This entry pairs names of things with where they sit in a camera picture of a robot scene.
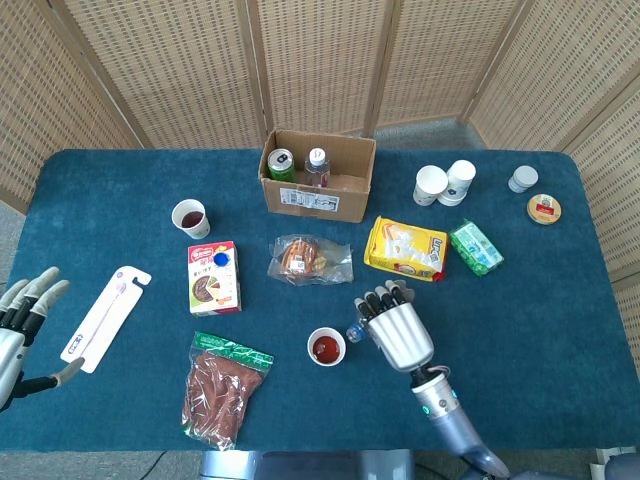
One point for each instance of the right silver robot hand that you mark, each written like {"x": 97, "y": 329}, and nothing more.
{"x": 402, "y": 335}

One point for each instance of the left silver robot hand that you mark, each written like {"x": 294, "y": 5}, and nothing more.
{"x": 10, "y": 350}

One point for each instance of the small clear water bottle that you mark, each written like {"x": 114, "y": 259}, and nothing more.
{"x": 354, "y": 332}

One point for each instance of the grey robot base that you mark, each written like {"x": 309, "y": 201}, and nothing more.
{"x": 300, "y": 467}

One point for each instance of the paper cup red tea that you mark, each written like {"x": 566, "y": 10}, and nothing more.
{"x": 326, "y": 346}

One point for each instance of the empty single paper cup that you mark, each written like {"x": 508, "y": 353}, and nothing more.
{"x": 429, "y": 185}

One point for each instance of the white paper cup right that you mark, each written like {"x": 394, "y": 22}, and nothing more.
{"x": 462, "y": 175}

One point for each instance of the paper cup with dark drink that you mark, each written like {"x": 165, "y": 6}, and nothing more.
{"x": 197, "y": 230}

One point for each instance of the yellow Lipo biscuit bag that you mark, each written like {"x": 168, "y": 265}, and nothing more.
{"x": 405, "y": 247}

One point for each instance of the white toothbrush package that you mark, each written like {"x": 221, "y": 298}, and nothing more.
{"x": 100, "y": 325}

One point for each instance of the green tissue pack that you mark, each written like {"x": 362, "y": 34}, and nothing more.
{"x": 475, "y": 247}

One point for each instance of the blue table cloth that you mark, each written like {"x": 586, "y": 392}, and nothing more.
{"x": 525, "y": 325}

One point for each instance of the bagged bread loaf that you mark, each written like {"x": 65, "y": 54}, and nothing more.
{"x": 300, "y": 260}

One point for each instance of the brown cardboard box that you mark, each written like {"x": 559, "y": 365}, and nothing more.
{"x": 320, "y": 202}

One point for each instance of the clear bottle with white cap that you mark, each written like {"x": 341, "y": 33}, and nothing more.
{"x": 317, "y": 167}

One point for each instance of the round gold red tin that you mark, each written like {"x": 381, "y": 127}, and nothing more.
{"x": 543, "y": 209}

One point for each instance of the red white snack box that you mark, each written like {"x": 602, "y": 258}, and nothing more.
{"x": 215, "y": 290}

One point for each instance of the small white jar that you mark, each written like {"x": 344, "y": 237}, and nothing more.
{"x": 523, "y": 179}

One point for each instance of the green drink can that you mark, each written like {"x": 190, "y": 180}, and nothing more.
{"x": 281, "y": 165}

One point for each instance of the white object beside table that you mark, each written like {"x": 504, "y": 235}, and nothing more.
{"x": 596, "y": 470}

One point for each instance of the wicker folding screen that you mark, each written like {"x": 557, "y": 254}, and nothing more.
{"x": 320, "y": 60}

